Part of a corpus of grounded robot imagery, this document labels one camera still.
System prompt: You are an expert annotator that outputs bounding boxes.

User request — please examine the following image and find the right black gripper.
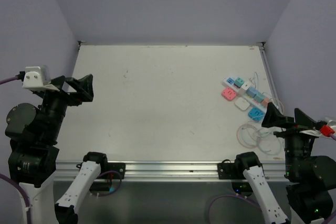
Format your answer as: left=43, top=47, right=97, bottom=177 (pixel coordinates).
left=262, top=100, right=322, bottom=177

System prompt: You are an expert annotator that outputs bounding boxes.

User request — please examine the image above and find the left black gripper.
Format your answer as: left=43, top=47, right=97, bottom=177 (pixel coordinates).
left=37, top=72, right=93, bottom=142

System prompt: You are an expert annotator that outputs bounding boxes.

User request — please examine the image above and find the salmon cube charger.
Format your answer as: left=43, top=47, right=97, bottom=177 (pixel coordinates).
left=260, top=97, right=270, bottom=108

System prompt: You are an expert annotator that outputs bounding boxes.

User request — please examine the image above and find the blue plug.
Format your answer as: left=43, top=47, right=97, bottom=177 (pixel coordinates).
left=248, top=107, right=265, bottom=122

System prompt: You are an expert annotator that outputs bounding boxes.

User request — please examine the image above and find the teal cube charger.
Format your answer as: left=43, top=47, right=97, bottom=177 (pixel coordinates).
left=254, top=92, right=265, bottom=103

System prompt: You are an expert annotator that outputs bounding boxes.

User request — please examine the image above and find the blue cube charger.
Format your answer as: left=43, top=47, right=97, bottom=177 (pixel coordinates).
left=246, top=87, right=258, bottom=98

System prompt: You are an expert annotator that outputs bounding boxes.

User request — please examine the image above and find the white plug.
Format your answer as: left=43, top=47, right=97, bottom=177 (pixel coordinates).
left=235, top=97, right=250, bottom=111

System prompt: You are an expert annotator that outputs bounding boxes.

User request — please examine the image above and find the white cube charger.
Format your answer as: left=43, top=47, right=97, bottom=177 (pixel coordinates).
left=241, top=81, right=252, bottom=91

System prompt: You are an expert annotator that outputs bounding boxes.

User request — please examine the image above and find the white power strip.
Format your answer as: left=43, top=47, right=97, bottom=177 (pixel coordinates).
left=222, top=76, right=266, bottom=112

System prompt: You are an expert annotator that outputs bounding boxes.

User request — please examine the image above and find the teal cube plug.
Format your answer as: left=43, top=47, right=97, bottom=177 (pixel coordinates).
left=234, top=77, right=245, bottom=88

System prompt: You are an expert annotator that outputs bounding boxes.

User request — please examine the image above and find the pink plug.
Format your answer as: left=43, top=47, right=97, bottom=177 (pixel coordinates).
left=222, top=87, right=237, bottom=101

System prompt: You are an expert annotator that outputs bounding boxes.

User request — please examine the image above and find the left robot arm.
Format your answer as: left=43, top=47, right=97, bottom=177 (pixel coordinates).
left=5, top=72, right=109, bottom=223

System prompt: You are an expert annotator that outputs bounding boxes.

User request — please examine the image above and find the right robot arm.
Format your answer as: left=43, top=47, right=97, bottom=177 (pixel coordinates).
left=234, top=102, right=335, bottom=223

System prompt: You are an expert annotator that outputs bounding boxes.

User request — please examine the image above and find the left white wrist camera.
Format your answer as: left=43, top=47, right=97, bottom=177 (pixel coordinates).
left=22, top=65, right=59, bottom=92

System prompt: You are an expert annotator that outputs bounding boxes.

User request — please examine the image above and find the aluminium right side rail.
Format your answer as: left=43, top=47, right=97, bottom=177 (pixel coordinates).
left=257, top=42, right=283, bottom=112

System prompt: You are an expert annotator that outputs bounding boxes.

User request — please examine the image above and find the aluminium rail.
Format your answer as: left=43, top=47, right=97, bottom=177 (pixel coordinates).
left=257, top=42, right=283, bottom=112
left=55, top=161, right=287, bottom=182

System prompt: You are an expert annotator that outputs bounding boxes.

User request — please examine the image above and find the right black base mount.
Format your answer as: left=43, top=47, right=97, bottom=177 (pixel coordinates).
left=217, top=159, right=264, bottom=180

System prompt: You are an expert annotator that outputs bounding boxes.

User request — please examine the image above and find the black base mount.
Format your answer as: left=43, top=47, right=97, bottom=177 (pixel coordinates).
left=217, top=159, right=264, bottom=180
left=76, top=162, right=127, bottom=182

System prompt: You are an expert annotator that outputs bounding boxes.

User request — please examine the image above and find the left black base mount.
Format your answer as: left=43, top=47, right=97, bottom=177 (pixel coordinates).
left=76, top=162, right=127, bottom=182

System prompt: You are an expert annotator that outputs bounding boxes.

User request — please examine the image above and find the aluminium front rail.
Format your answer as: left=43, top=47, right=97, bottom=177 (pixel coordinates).
left=55, top=161, right=287, bottom=182

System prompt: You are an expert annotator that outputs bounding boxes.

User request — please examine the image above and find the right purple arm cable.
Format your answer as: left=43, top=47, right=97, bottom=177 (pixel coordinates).
left=208, top=132, right=336, bottom=224

